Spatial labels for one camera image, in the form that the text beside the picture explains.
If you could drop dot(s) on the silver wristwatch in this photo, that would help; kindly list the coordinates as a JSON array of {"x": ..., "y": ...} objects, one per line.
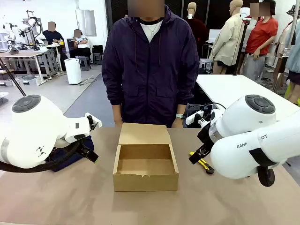
[{"x": 180, "y": 115}]

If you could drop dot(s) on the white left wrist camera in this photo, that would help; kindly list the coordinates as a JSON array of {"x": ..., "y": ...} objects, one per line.
[{"x": 95, "y": 122}]

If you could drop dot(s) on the person's left forearm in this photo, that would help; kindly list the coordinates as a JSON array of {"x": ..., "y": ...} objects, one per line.
[{"x": 181, "y": 109}]

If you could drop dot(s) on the white air purifier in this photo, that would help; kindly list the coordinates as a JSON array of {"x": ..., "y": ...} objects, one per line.
[{"x": 73, "y": 71}]

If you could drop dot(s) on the seated person in striped shirt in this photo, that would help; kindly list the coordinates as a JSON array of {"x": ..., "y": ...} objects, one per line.
[{"x": 80, "y": 44}]

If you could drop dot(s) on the yellow utility knife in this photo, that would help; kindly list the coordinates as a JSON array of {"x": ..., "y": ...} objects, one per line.
[{"x": 206, "y": 167}]

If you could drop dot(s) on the person's right hand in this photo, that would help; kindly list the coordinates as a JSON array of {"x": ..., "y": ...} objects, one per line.
[{"x": 118, "y": 123}]

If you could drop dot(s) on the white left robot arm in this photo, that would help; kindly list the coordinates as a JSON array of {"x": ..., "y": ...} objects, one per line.
[{"x": 35, "y": 131}]

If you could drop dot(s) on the mannequin in light blue garment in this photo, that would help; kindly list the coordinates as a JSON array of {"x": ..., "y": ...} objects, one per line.
[{"x": 294, "y": 54}]

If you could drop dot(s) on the wooden top work table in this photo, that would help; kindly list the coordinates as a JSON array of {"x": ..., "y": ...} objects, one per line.
[{"x": 21, "y": 54}]

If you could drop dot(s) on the person's right forearm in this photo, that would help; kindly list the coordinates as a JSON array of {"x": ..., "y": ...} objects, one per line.
[{"x": 117, "y": 112}]

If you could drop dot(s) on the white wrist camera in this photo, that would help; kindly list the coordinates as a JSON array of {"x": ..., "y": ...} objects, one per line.
[
  {"x": 194, "y": 117},
  {"x": 95, "y": 122}
]

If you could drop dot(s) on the mannequin in beige jacket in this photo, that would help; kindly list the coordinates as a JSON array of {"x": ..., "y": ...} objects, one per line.
[{"x": 228, "y": 39}]

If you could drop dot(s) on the black tripod leg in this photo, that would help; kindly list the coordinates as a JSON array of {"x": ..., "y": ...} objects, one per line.
[{"x": 14, "y": 79}]

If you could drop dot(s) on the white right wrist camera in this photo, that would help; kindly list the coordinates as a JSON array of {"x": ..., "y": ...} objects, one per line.
[{"x": 194, "y": 117}]

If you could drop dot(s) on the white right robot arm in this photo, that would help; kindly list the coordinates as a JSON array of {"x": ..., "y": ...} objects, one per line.
[{"x": 248, "y": 145}]

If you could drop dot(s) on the person's left hand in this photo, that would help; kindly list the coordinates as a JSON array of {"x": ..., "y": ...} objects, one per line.
[{"x": 178, "y": 123}]

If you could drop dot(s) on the navy blue pencil case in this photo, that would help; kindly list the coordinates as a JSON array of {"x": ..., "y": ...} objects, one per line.
[{"x": 68, "y": 165}]

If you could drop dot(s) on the person's dark purple jacket torso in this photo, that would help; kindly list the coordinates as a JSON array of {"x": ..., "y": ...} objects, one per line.
[{"x": 150, "y": 82}]

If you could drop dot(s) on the brown cardboard box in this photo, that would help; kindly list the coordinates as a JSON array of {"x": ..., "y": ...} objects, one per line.
[{"x": 145, "y": 180}]

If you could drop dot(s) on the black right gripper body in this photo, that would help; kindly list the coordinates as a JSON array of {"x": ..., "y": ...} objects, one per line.
[{"x": 206, "y": 137}]

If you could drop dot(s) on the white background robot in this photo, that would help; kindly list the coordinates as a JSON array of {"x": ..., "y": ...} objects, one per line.
[{"x": 31, "y": 25}]

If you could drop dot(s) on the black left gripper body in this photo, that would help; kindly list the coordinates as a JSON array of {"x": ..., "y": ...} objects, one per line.
[{"x": 86, "y": 147}]

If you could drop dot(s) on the white table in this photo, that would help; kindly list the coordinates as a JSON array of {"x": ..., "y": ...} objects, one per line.
[{"x": 229, "y": 89}]

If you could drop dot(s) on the white wall panel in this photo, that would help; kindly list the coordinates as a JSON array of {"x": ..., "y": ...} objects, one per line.
[{"x": 86, "y": 23}]

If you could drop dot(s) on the grey plastic stool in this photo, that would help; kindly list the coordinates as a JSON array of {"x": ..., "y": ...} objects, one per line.
[
  {"x": 97, "y": 58},
  {"x": 84, "y": 63}
]

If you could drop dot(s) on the mannequin in dark red garment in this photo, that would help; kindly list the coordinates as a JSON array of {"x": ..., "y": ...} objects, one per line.
[{"x": 198, "y": 30}]

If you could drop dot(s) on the seated person in navy shirt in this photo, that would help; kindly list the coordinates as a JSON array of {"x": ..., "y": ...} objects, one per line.
[{"x": 53, "y": 36}]

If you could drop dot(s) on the person in red shirt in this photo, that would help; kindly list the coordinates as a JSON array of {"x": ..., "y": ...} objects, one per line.
[{"x": 261, "y": 37}]

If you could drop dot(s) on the clear plastic storage bin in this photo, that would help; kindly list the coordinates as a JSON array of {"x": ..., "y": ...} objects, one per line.
[{"x": 28, "y": 80}]

